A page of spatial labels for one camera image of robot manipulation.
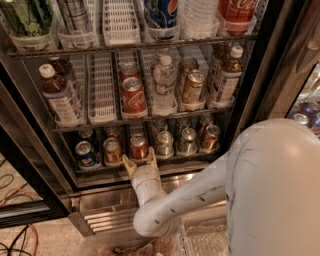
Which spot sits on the gold soda can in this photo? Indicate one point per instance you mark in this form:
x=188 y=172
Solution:
x=210 y=137
x=204 y=120

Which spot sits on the gold can middle front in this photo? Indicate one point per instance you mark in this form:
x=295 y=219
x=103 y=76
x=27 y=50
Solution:
x=193 y=87

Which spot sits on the blue pepsi can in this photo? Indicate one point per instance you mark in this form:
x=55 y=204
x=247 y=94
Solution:
x=88 y=134
x=86 y=155
x=161 y=14

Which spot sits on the tea bottle right rear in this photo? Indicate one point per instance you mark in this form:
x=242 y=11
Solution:
x=220 y=53

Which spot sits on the orange soda can front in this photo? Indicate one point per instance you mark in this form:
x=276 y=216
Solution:
x=112 y=151

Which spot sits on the red coke can top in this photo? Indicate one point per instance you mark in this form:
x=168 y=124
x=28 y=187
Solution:
x=238 y=14

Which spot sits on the tea bottle left rear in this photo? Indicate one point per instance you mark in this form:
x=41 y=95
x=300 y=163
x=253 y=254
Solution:
x=62 y=66

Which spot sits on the blue pepsi can front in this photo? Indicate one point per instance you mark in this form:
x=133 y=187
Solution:
x=86 y=155

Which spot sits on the orange soda can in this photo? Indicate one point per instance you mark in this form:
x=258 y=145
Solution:
x=112 y=151
x=112 y=132

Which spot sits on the red coke can bottom shelf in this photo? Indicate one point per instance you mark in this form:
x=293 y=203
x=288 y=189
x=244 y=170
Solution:
x=138 y=147

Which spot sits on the tea bottle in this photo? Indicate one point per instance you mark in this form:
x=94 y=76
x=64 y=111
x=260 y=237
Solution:
x=228 y=75
x=62 y=66
x=62 y=100
x=220 y=53

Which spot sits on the tea bottle left front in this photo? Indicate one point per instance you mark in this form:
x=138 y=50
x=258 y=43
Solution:
x=62 y=100

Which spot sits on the green soda can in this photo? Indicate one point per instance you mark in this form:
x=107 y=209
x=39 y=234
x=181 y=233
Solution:
x=182 y=123
x=187 y=144

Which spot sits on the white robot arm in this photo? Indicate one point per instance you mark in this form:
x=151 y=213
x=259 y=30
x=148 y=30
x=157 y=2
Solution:
x=269 y=180

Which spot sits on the clear plastic bin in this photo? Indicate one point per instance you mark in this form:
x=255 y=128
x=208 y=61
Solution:
x=205 y=237
x=131 y=244

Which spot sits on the silver can top shelf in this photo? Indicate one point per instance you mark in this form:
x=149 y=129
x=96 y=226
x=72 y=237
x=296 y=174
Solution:
x=76 y=16

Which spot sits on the silver green can rear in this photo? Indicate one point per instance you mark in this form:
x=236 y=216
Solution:
x=158 y=126

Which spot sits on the gold soda can front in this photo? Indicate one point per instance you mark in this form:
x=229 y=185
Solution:
x=210 y=137

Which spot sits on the green soda can front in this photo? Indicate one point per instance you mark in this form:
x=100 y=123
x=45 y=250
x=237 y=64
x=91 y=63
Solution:
x=187 y=144

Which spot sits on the left open fridge door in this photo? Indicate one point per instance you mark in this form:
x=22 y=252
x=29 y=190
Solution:
x=26 y=147

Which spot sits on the green soda can rear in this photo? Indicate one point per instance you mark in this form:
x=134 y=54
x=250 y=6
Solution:
x=182 y=123

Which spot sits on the blue pepsi can rear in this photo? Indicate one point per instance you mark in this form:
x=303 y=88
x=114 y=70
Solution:
x=88 y=134

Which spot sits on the steel fridge bottom grille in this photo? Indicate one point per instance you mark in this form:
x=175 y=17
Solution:
x=103 y=201

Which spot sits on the silver green can front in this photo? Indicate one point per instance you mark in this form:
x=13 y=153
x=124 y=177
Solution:
x=164 y=144

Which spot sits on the orange soda can rear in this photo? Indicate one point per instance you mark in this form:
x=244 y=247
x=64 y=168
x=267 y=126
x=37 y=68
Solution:
x=112 y=132

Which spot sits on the gold can middle rear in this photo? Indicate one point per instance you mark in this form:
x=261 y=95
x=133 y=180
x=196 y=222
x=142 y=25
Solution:
x=185 y=66

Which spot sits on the tea bottle right front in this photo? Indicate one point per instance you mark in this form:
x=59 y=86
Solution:
x=228 y=75

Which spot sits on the clear water bottle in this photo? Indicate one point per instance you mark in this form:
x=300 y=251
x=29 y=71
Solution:
x=197 y=19
x=164 y=75

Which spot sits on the clear water bottle top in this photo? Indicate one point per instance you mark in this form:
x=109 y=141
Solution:
x=197 y=19

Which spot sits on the right glass fridge door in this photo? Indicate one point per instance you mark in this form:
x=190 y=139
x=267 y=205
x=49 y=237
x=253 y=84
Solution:
x=285 y=52

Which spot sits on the blue pepsi can top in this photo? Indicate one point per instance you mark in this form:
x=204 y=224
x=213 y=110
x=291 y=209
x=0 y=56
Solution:
x=161 y=14

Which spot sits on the red coke can middle front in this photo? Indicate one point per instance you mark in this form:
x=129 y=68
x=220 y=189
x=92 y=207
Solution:
x=133 y=96

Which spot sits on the red coke can middle rear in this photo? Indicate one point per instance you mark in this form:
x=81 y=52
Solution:
x=128 y=70

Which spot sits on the clear plastic bin left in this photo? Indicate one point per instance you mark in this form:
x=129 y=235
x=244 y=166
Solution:
x=131 y=244

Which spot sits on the silver green can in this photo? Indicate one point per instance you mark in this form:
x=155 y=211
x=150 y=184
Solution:
x=158 y=126
x=164 y=144

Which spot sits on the gold soda can rear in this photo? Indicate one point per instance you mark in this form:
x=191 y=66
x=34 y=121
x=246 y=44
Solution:
x=204 y=120

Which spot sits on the empty white top tray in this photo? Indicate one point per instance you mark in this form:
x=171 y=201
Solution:
x=120 y=23

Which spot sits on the clear plastic bin right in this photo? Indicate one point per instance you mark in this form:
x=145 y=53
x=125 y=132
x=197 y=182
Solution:
x=205 y=237

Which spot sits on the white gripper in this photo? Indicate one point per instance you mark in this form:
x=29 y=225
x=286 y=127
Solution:
x=144 y=174

